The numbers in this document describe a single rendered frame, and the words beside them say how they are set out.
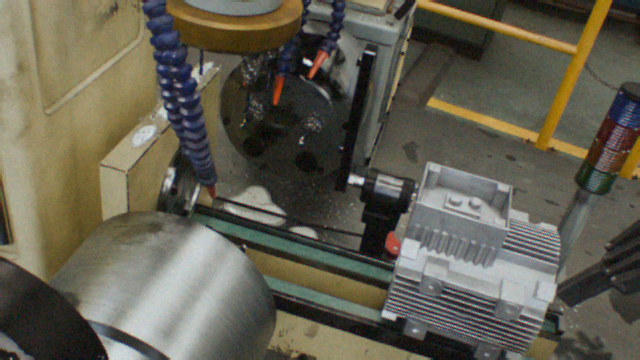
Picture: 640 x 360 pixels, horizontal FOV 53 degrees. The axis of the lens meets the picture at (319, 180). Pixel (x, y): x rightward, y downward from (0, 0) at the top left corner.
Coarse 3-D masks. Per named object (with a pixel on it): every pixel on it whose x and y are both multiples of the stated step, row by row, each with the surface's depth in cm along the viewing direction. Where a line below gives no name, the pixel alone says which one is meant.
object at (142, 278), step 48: (96, 240) 69; (144, 240) 67; (192, 240) 68; (96, 288) 61; (144, 288) 62; (192, 288) 64; (240, 288) 68; (144, 336) 58; (192, 336) 61; (240, 336) 66
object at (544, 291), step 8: (544, 224) 91; (408, 240) 84; (408, 248) 84; (416, 248) 84; (408, 256) 84; (416, 256) 84; (544, 280) 82; (536, 288) 83; (544, 288) 82; (552, 288) 82; (536, 296) 82; (544, 296) 82; (552, 296) 81; (384, 304) 92; (384, 312) 91; (392, 320) 91; (504, 352) 90; (512, 352) 89
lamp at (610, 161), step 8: (592, 144) 109; (600, 144) 106; (592, 152) 108; (600, 152) 107; (608, 152) 106; (616, 152) 105; (624, 152) 105; (592, 160) 108; (600, 160) 107; (608, 160) 106; (616, 160) 106; (624, 160) 107; (600, 168) 108; (608, 168) 107; (616, 168) 107
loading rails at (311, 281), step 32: (224, 224) 107; (256, 224) 107; (256, 256) 106; (288, 256) 104; (320, 256) 104; (352, 256) 105; (288, 288) 98; (320, 288) 107; (352, 288) 105; (384, 288) 103; (288, 320) 98; (320, 320) 96; (352, 320) 94; (384, 320) 96; (544, 320) 101; (288, 352) 102; (320, 352) 100; (352, 352) 98; (384, 352) 96; (416, 352) 94; (448, 352) 92; (544, 352) 101
